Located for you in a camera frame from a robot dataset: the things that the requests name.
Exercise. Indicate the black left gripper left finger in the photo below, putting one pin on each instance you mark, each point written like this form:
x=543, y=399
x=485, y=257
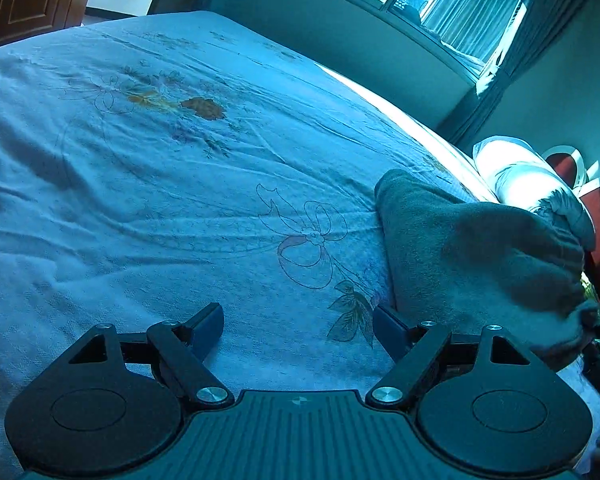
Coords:
x=176, y=352

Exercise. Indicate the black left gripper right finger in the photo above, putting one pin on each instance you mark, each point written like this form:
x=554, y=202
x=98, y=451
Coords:
x=423, y=355

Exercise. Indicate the grey-green fleece pants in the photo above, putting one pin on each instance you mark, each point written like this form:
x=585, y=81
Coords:
x=468, y=265

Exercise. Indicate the light blue floral bed sheet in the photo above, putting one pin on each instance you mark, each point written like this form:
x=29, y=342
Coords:
x=152, y=166

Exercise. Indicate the rolled white blue duvet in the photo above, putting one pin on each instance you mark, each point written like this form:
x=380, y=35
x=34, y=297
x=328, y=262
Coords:
x=519, y=177

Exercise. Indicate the sheer white window curtain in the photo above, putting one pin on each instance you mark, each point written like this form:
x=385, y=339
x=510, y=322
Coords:
x=472, y=27

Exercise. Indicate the teal right window curtain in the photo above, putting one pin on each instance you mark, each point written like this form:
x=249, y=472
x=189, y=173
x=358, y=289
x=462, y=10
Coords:
x=535, y=28

